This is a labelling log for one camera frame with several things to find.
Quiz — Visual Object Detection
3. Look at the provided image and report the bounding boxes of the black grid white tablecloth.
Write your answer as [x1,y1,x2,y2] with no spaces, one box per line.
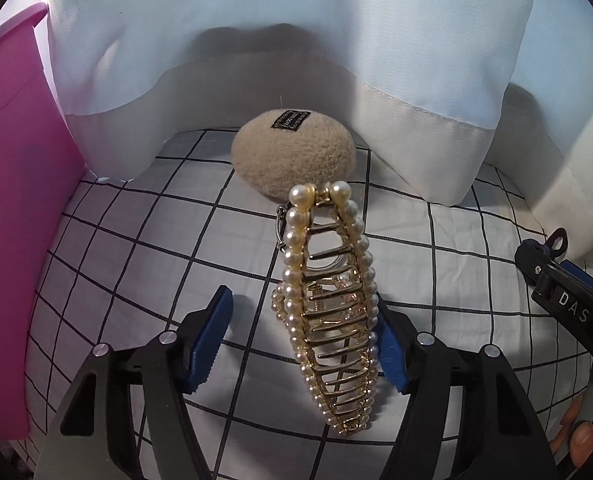
[24,127,593,480]

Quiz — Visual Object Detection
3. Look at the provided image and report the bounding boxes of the gold pearl hair claw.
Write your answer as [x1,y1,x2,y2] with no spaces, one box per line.
[270,180,381,435]

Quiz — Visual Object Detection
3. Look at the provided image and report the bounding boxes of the person's right hand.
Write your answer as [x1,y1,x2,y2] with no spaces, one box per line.
[549,394,593,469]

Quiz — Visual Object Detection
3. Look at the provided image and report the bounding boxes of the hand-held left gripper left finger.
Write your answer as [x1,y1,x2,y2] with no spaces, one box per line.
[36,285,235,480]

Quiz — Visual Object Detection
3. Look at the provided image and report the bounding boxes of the pink storage box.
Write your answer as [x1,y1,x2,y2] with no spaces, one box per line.
[0,2,88,442]

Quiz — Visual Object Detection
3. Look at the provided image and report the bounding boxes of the black bow hair clip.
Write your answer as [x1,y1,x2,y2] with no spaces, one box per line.
[521,228,570,261]

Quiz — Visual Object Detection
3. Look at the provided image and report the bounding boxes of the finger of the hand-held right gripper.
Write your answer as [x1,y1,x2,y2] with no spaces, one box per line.
[557,259,593,297]
[515,242,560,287]

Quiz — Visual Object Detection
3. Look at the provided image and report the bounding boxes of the white curtain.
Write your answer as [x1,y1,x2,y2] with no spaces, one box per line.
[34,0,593,263]

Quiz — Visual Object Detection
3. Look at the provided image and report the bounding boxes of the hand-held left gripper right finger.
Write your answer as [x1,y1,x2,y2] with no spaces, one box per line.
[371,300,560,480]

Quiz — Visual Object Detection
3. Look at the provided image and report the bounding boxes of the beige fuzzy pompom keychain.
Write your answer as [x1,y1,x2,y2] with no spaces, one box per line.
[231,108,357,251]

